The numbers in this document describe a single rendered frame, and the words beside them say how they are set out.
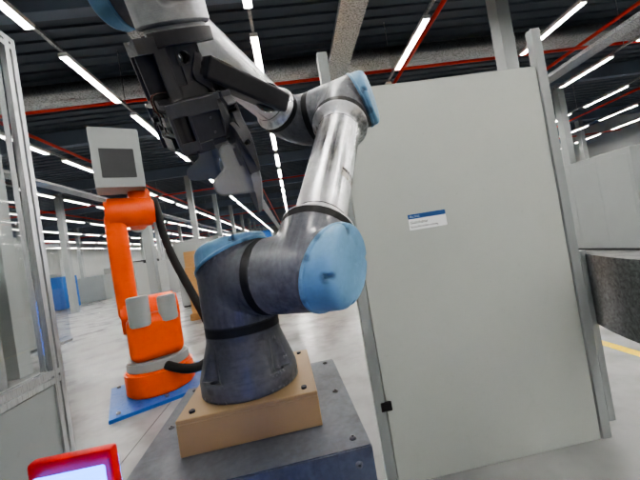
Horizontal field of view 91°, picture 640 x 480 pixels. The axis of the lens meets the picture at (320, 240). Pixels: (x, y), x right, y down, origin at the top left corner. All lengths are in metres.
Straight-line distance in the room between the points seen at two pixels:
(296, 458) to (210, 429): 0.12
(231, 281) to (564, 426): 2.05
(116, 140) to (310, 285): 3.66
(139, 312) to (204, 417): 3.13
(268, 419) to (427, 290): 1.32
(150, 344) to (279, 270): 3.33
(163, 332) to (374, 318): 2.54
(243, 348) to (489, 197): 1.59
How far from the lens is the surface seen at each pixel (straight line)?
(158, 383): 3.73
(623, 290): 2.10
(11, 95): 1.42
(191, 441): 0.51
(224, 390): 0.49
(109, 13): 0.58
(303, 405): 0.48
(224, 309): 0.48
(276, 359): 0.51
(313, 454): 0.45
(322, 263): 0.37
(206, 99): 0.39
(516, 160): 1.99
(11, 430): 1.22
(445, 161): 1.79
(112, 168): 3.86
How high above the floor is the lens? 1.24
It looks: 1 degrees up
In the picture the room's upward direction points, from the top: 9 degrees counter-clockwise
